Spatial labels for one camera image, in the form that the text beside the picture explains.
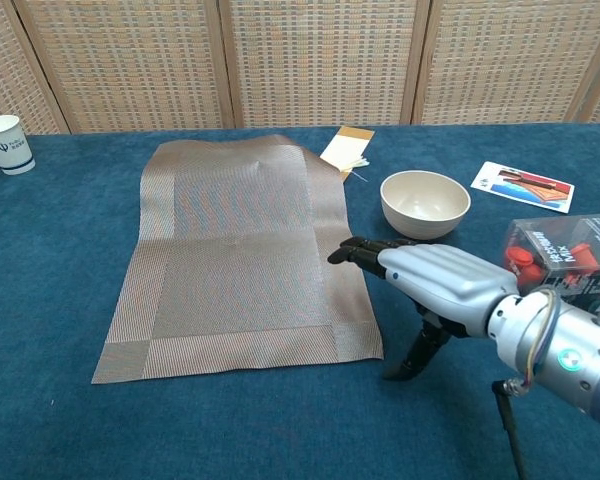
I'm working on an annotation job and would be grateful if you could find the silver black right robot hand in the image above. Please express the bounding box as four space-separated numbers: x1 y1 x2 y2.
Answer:
327 236 524 382

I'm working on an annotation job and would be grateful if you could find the beige round bowl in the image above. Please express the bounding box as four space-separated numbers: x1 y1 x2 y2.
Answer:
379 170 472 241

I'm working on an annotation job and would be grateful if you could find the brown woven placemat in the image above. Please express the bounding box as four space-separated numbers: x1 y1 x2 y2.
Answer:
90 133 385 385

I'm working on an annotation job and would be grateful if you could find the colourful printed card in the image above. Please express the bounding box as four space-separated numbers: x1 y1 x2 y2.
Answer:
470 160 575 215

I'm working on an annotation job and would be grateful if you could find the clear box with red items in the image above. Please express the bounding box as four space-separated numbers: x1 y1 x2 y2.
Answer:
499 213 600 314

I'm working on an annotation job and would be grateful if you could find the brown white paper sleeve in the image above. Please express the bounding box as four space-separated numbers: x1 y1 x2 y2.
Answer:
318 125 376 184

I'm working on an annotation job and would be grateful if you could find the white paper cup blue logo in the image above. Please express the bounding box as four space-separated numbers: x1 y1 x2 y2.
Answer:
0 114 37 176

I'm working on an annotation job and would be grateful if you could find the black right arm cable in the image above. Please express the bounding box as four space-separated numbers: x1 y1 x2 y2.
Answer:
491 378 529 480

